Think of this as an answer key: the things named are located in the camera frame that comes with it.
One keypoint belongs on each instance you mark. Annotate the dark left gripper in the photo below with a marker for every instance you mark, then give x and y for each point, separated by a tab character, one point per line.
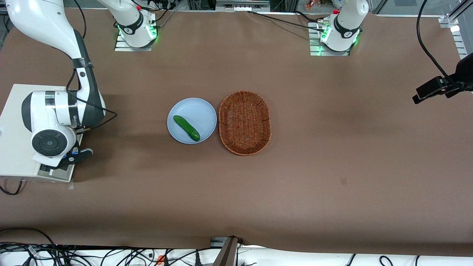
451	86

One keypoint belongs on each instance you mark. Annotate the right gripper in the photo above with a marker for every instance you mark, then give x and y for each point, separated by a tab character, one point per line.
44	167

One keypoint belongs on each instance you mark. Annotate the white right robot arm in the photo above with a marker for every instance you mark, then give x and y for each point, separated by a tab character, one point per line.
48	26

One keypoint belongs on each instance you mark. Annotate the white toaster oven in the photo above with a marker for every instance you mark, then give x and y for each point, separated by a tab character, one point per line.
14	140

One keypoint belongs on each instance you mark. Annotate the slotted metal plate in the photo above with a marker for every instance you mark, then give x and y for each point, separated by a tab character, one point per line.
460	44

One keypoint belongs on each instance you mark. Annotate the green cucumber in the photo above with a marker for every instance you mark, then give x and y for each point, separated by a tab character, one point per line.
186	128

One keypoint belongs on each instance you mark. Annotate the light blue round plate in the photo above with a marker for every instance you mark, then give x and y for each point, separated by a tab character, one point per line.
199	114

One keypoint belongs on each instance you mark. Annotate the brown wicker oval basket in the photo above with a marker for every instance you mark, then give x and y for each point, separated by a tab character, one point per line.
244	123

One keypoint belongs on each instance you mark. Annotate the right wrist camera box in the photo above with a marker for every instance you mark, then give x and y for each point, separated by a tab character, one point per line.
79	156

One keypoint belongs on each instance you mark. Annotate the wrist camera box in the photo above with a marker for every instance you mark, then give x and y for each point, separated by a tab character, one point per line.
430	88
79	156

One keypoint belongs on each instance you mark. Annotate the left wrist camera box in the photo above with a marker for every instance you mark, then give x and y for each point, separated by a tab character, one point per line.
430	88

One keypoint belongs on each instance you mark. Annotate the aluminium frame profile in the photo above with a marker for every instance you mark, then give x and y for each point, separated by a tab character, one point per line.
460	9

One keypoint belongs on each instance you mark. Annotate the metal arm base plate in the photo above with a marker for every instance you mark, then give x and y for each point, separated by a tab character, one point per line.
314	50
122	46

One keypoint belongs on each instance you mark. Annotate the aluminium table bracket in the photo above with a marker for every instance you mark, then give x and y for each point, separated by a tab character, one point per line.
216	242

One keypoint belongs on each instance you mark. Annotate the brown wooden post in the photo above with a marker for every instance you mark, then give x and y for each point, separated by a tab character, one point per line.
226	255

